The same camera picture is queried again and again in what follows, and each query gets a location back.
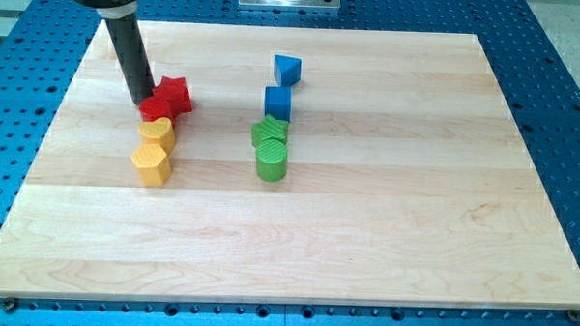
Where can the yellow heart block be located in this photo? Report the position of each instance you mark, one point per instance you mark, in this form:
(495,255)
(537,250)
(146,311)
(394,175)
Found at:
(160,132)

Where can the green cylinder block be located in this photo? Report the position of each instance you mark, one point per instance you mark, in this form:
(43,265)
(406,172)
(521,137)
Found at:
(271,160)

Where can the red round block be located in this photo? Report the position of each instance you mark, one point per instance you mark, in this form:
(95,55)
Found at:
(154,108)

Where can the blue perforated table plate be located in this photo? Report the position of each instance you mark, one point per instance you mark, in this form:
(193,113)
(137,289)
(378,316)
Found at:
(40,56)

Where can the light wooden board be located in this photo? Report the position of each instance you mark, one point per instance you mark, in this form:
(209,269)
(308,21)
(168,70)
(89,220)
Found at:
(408,182)

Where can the yellow hexagon block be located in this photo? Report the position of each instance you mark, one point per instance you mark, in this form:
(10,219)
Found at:
(152,164)

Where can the blue triangle block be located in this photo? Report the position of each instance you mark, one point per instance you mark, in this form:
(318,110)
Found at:
(287,70)

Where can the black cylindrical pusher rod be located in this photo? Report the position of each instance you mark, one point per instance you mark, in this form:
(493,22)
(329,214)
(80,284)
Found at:
(125,35)

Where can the blue cube block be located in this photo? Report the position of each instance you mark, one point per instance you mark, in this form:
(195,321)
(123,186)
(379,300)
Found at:
(277,102)

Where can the red star block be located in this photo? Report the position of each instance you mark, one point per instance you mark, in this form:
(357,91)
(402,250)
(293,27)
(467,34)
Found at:
(174,90)

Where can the green star block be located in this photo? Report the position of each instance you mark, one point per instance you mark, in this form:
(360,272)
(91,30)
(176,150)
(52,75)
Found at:
(269,128)

